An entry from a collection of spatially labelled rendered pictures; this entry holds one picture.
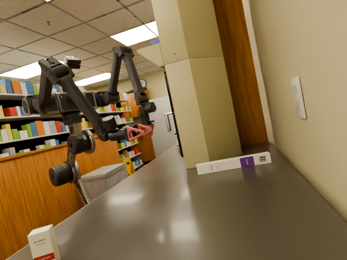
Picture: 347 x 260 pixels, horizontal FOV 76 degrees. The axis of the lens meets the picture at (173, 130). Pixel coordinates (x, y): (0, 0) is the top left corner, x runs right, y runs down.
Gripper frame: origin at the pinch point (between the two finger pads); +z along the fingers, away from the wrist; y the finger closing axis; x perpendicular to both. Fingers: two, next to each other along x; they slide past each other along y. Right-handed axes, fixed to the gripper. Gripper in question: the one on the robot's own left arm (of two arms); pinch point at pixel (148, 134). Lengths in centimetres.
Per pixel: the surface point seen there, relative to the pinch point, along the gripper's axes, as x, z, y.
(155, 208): -86, 15, 33
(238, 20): -9, -53, 69
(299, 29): -81, -23, 76
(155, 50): -46, -39, 30
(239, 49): -9, -38, 67
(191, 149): -46, 7, 38
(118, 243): -102, 15, 30
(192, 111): -46, -9, 41
